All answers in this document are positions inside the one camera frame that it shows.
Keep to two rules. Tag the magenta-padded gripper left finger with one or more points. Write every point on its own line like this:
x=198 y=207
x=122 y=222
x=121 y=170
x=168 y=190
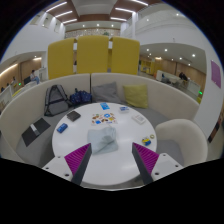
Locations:
x=77 y=159

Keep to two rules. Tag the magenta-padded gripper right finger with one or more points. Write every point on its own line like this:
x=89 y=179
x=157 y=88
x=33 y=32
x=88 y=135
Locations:
x=146 y=159

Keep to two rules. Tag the light blue towel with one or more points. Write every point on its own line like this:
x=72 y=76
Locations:
x=101 y=140

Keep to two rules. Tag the yellow blue toy figure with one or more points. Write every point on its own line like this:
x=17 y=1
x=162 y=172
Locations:
x=146 y=141

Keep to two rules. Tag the blue rectangular box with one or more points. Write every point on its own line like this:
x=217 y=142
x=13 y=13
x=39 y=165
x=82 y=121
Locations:
x=62 y=128

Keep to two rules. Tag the flat white box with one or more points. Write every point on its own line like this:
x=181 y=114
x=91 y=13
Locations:
x=138 y=119

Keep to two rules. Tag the beige upholstered chair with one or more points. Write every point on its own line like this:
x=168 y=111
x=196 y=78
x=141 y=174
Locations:
x=181 y=136

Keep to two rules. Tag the dark brown wallet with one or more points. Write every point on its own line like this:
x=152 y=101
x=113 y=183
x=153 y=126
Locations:
x=73 y=115

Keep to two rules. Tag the black laptop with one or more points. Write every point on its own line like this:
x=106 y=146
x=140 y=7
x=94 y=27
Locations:
x=43 y=125

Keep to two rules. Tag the colourful sticker sheet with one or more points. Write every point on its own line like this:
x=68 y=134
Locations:
x=104 y=118

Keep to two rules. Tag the small white device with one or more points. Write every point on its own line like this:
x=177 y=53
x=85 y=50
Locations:
x=34 y=129

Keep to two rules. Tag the small blue white box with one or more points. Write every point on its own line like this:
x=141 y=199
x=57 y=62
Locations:
x=124 y=109

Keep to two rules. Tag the blue card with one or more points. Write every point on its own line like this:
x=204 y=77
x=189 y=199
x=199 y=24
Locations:
x=105 y=106

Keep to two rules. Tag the grey black backpack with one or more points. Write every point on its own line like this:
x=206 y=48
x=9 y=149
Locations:
x=56 y=101

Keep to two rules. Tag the yellow-green cushion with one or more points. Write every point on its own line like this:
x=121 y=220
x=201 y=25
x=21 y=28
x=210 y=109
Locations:
x=136 y=96

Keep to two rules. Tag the grey cushion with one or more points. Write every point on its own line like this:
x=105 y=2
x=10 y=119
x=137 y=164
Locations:
x=106 y=92

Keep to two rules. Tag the beige curved sofa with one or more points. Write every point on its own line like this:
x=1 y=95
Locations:
x=20 y=106

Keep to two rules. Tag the person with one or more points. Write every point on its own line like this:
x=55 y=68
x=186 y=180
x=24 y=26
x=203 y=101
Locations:
x=34 y=77

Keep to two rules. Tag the yellow acoustic panel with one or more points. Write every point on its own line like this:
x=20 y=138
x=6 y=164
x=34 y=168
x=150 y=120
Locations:
x=92 y=55
x=61 y=59
x=125 y=56

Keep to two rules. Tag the ceiling strip lights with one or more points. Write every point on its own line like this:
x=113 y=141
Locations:
x=63 y=14

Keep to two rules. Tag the purple wall poster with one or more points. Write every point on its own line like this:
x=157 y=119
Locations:
x=216 y=74

